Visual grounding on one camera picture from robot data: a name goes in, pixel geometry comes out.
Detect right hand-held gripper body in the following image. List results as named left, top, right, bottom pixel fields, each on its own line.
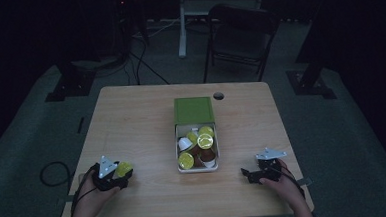
left=249, top=146, right=290, bottom=186

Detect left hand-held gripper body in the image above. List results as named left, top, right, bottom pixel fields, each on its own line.
left=89, top=154, right=130, bottom=194

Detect yellow-lid coffee capsule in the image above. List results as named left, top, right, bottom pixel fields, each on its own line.
left=115, top=161, right=134, bottom=179

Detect green box of capsules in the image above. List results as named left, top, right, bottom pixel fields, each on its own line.
left=174, top=121, right=220, bottom=174

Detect person's right hand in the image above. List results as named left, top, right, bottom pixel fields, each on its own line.
left=258, top=158, right=304, bottom=207

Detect person's left hand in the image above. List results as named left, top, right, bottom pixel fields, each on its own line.
left=71, top=171, right=123, bottom=217

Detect pile of coffee capsules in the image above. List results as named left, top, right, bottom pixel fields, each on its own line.
left=176, top=124, right=218, bottom=170

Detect small black floor object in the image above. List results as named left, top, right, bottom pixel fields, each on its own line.
left=76, top=116, right=86, bottom=135

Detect green box sleeve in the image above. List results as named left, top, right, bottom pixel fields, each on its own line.
left=172, top=95, right=216, bottom=127

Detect black stand base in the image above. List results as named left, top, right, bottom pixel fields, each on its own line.
left=42, top=59, right=98, bottom=103
left=285, top=57, right=338, bottom=103

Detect black folding chair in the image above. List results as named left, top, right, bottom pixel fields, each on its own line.
left=199, top=1, right=285, bottom=86

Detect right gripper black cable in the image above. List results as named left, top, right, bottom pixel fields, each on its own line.
left=271, top=164, right=307, bottom=201

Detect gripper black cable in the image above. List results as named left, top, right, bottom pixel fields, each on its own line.
left=68, top=164, right=104, bottom=217
left=271, top=164, right=307, bottom=201

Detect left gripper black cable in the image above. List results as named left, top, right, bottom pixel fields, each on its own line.
left=68, top=164, right=104, bottom=217

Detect black looped floor cable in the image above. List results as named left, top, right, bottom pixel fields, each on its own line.
left=38, top=160, right=75, bottom=189

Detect black floor cables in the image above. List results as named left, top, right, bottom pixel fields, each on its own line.
left=122, top=36, right=172, bottom=88

